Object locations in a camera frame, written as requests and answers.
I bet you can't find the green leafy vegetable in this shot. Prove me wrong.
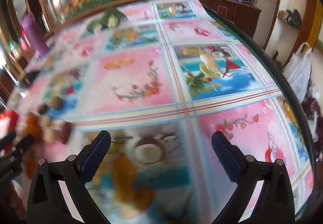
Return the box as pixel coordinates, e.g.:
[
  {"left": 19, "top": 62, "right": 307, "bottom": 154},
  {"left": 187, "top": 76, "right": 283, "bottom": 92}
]
[{"left": 87, "top": 7, "right": 128, "bottom": 33}]

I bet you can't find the pair of shoes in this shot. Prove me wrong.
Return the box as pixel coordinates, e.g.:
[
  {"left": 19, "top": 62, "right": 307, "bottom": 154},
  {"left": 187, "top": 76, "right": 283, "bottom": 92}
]
[{"left": 278, "top": 9, "right": 302, "bottom": 27}]

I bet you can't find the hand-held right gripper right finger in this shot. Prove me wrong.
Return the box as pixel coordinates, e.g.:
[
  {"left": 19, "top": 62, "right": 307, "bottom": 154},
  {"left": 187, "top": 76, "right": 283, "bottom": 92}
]
[{"left": 211, "top": 131, "right": 296, "bottom": 224}]

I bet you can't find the dark wooden cabinet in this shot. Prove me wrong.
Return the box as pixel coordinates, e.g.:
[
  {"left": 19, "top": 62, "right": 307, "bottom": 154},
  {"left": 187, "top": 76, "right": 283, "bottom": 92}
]
[{"left": 202, "top": 0, "right": 261, "bottom": 38}]

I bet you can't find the white plastic bag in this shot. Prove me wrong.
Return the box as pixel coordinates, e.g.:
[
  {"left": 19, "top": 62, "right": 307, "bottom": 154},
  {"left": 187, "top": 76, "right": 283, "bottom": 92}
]
[{"left": 283, "top": 42, "right": 312, "bottom": 103}]

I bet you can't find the brown kiwi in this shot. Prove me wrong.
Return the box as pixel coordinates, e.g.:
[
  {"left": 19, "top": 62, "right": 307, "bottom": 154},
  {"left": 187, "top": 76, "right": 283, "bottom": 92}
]
[{"left": 49, "top": 96, "right": 65, "bottom": 111}]

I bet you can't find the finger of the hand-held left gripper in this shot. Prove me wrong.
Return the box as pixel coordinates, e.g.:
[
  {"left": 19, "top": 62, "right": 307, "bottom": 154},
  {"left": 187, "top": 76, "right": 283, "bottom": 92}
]
[
  {"left": 9, "top": 134, "right": 35, "bottom": 157},
  {"left": 0, "top": 132, "right": 16, "bottom": 150}
]

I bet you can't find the dark purple cloth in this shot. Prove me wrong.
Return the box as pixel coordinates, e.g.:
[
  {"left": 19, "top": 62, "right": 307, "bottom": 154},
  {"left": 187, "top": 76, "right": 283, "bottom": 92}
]
[{"left": 303, "top": 96, "right": 323, "bottom": 141}]

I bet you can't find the printed fruit and flower tablecloth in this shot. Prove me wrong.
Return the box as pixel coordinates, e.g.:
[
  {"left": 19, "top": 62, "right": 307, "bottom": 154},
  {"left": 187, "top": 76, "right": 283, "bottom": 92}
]
[{"left": 7, "top": 0, "right": 315, "bottom": 224}]

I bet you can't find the red box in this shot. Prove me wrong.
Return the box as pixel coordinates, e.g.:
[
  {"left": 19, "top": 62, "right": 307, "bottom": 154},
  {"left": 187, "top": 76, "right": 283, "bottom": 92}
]
[{"left": 0, "top": 110, "right": 19, "bottom": 139}]

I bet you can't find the orange fruit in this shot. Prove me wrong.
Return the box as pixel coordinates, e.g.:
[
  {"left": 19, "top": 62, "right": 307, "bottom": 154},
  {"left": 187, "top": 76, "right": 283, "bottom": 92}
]
[{"left": 25, "top": 113, "right": 42, "bottom": 139}]

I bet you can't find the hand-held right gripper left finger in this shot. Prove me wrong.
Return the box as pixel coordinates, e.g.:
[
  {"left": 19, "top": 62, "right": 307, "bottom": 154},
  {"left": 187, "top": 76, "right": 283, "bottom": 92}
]
[{"left": 26, "top": 130, "right": 112, "bottom": 224}]

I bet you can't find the purple tumbler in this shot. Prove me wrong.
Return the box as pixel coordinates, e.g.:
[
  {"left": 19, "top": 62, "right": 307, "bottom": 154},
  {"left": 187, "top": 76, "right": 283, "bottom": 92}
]
[{"left": 21, "top": 13, "right": 48, "bottom": 54}]

